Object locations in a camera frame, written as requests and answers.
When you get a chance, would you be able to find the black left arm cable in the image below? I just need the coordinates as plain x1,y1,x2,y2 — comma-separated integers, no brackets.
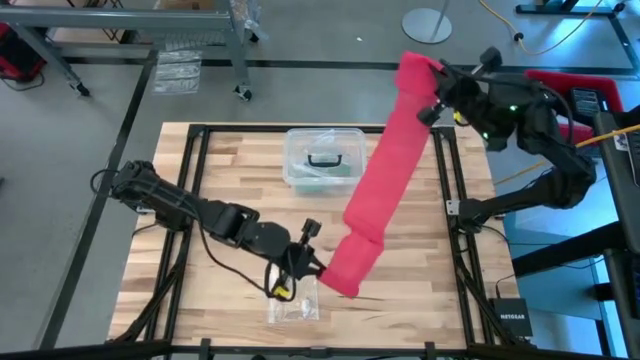
197,217,271,296

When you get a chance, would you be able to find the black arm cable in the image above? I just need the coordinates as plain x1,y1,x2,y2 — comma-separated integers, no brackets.
197,217,271,296
544,83,575,147

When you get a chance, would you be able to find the red tool bag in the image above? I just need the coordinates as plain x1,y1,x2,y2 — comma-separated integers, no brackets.
0,22,49,84

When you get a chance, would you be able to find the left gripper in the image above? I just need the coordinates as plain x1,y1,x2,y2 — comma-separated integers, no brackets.
269,218,330,300

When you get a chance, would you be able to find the yellow floor extension cable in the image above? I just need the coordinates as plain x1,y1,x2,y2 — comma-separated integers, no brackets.
478,0,609,57

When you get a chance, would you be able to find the black Netgear network switch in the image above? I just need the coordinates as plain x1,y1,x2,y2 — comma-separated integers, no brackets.
488,297,534,339

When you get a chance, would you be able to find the red plastic crate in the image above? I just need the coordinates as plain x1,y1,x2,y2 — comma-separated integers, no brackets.
524,68,625,146

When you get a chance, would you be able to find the black device in crate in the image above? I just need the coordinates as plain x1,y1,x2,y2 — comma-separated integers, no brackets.
569,87,610,120

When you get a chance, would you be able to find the round stand base with pole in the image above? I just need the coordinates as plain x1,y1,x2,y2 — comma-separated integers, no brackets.
401,0,454,45

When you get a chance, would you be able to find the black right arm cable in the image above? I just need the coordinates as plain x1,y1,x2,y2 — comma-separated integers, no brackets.
544,83,575,147

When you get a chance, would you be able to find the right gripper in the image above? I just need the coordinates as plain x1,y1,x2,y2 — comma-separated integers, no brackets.
417,46,504,126

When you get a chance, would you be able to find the cluttered background desk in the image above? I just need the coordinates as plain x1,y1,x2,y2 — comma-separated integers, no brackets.
514,0,640,79

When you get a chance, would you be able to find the green bandage roll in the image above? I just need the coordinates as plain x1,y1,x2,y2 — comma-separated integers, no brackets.
293,169,354,196

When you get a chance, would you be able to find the clear plastic sheet on floor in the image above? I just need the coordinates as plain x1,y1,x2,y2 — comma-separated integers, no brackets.
151,48,204,96

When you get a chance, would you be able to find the yellow hanging cable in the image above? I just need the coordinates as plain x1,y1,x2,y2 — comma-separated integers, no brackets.
493,123,640,187

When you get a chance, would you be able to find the clear plastic zip bag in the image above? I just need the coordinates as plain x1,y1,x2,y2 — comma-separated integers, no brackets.
265,274,321,325

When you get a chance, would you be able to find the clear plastic storage bin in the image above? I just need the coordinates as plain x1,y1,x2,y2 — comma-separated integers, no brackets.
282,127,369,197

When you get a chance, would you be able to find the grey metal cart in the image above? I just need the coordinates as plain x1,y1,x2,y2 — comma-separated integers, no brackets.
0,0,254,101

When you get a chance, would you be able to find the red elastic bandage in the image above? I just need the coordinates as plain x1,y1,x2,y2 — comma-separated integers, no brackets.
318,49,446,300

